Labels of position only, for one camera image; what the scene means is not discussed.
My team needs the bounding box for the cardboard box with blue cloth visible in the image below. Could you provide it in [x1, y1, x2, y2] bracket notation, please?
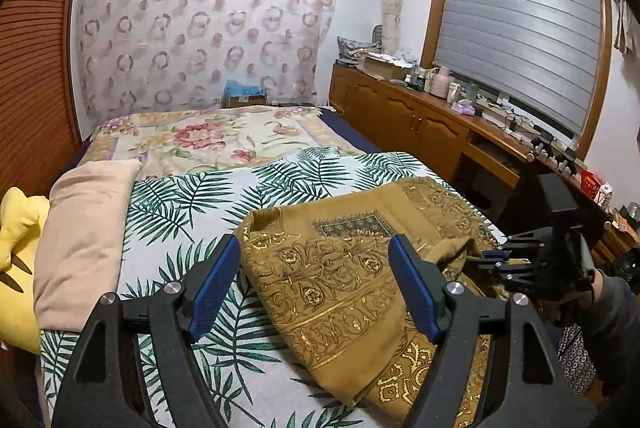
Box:
[222, 79, 269, 109]

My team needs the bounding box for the floral blanket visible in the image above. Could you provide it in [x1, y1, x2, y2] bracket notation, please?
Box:
[82, 105, 368, 181]

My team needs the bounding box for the open cardboard box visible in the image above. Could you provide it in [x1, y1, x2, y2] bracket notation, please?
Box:
[362, 54, 414, 82]

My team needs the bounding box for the grey window blind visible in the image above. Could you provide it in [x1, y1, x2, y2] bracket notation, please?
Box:
[432, 0, 602, 145]

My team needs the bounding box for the person's right forearm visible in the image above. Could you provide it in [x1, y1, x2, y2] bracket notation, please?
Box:
[560, 268, 640, 400]

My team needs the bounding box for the beige pillow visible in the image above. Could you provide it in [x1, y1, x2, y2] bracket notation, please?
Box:
[32, 159, 144, 333]

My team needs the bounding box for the golden brown patterned cloth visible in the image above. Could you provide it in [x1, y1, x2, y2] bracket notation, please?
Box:
[235, 177, 512, 427]

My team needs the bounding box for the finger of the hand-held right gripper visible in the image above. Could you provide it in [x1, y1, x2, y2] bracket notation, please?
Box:
[481, 230, 552, 260]
[466, 257, 552, 294]

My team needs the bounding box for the yellow plush toy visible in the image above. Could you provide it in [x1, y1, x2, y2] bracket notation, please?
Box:
[0, 187, 52, 355]

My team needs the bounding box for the palm leaf print blanket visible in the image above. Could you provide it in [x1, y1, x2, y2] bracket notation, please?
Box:
[40, 147, 509, 428]

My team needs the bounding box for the black metal gadget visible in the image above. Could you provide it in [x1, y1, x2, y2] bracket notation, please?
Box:
[529, 132, 577, 175]

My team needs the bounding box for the hanging beige cloth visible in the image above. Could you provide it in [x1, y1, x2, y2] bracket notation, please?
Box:
[611, 0, 640, 57]

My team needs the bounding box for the stack of folded fabrics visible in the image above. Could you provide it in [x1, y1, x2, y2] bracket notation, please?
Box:
[337, 35, 382, 65]

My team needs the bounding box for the wooden slatted wardrobe door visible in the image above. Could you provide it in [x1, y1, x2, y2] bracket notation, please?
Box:
[0, 0, 98, 201]

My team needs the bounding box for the group of small toiletry bottles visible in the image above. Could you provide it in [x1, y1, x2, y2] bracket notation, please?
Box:
[404, 67, 432, 92]

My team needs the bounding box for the black white patterned fabric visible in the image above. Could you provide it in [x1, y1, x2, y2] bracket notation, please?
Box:
[557, 323, 597, 395]

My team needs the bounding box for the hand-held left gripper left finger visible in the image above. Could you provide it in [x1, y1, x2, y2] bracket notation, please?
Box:
[50, 233, 242, 428]

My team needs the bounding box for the wooden sideboard cabinet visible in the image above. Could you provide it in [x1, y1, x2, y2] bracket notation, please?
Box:
[329, 62, 640, 261]

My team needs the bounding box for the circle print curtain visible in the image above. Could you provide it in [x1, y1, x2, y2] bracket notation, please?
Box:
[79, 0, 337, 119]

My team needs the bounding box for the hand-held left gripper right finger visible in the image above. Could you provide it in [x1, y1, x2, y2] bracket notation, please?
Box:
[387, 233, 599, 428]

